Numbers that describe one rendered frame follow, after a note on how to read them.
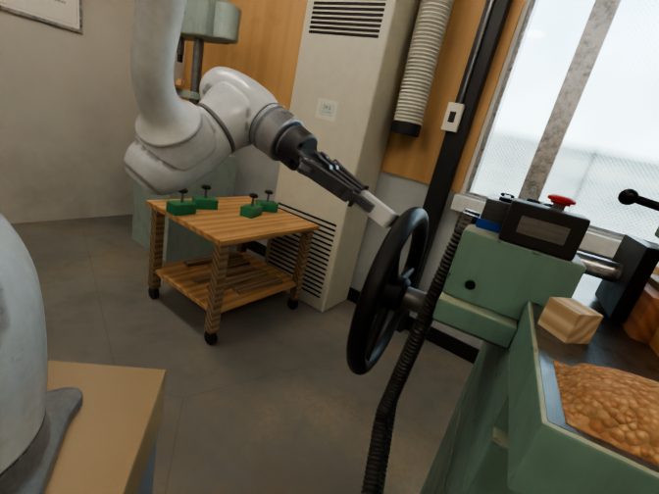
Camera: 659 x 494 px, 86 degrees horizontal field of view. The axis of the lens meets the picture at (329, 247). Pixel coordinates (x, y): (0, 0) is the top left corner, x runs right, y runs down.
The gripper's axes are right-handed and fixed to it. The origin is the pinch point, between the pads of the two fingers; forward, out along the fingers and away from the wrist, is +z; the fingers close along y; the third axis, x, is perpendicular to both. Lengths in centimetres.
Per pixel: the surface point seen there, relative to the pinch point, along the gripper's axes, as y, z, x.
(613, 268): -5.0, 29.5, -13.8
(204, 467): 7, 0, 99
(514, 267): -10.9, 20.5, -8.1
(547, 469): -33.9, 26.5, -3.5
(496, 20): 133, -33, -63
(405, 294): -4.0, 12.9, 6.9
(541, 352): -23.8, 24.8, -6.0
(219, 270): 49, -51, 76
